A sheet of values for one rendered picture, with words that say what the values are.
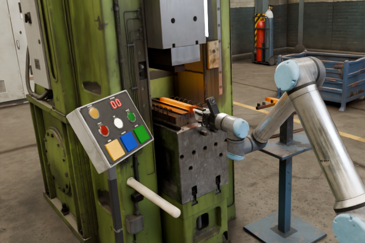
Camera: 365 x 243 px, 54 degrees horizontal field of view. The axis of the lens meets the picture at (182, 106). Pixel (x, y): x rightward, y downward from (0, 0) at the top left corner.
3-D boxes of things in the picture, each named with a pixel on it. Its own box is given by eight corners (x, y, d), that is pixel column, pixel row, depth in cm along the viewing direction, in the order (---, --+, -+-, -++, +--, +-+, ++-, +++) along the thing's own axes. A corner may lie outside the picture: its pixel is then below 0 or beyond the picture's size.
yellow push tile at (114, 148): (125, 153, 152) (117, 138, 152) (114, 160, 146) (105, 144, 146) (122, 155, 153) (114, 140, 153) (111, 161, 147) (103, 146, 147)
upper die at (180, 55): (200, 61, 201) (199, 44, 199) (171, 65, 190) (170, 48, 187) (158, 55, 234) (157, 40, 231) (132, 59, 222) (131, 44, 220)
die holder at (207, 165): (229, 183, 227) (227, 116, 215) (182, 205, 205) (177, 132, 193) (176, 157, 270) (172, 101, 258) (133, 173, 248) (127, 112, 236)
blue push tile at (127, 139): (138, 145, 161) (130, 130, 161) (129, 151, 155) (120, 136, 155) (136, 146, 162) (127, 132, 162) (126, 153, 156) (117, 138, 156)
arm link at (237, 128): (237, 142, 173) (238, 122, 170) (219, 134, 183) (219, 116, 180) (250, 136, 179) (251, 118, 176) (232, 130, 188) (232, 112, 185)
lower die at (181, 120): (202, 120, 211) (202, 106, 209) (176, 128, 199) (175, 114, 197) (163, 107, 243) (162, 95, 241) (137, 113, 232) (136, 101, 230)
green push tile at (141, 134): (150, 137, 169) (142, 124, 169) (141, 143, 163) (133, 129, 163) (147, 139, 170) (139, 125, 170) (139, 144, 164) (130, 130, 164)
